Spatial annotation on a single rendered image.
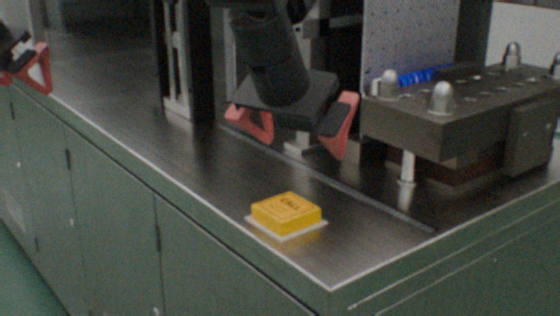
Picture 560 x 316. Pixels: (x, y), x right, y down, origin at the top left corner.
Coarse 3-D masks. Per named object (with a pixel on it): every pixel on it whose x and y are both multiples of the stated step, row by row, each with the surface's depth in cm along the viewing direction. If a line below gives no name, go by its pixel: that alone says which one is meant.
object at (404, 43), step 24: (384, 0) 97; (408, 0) 100; (432, 0) 104; (456, 0) 108; (384, 24) 99; (408, 24) 102; (432, 24) 106; (456, 24) 110; (384, 48) 100; (408, 48) 104; (432, 48) 108; (408, 72) 106
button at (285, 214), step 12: (288, 192) 88; (252, 204) 84; (264, 204) 84; (276, 204) 84; (288, 204) 84; (300, 204) 84; (312, 204) 84; (252, 216) 84; (264, 216) 82; (276, 216) 81; (288, 216) 81; (300, 216) 81; (312, 216) 82; (276, 228) 80; (288, 228) 80; (300, 228) 82
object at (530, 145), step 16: (512, 112) 93; (528, 112) 93; (544, 112) 96; (512, 128) 94; (528, 128) 94; (544, 128) 97; (512, 144) 94; (528, 144) 96; (544, 144) 99; (512, 160) 95; (528, 160) 97; (544, 160) 101; (512, 176) 96
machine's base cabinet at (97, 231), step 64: (0, 128) 209; (64, 128) 148; (0, 192) 238; (64, 192) 162; (128, 192) 123; (64, 256) 179; (128, 256) 132; (192, 256) 105; (448, 256) 84; (512, 256) 96
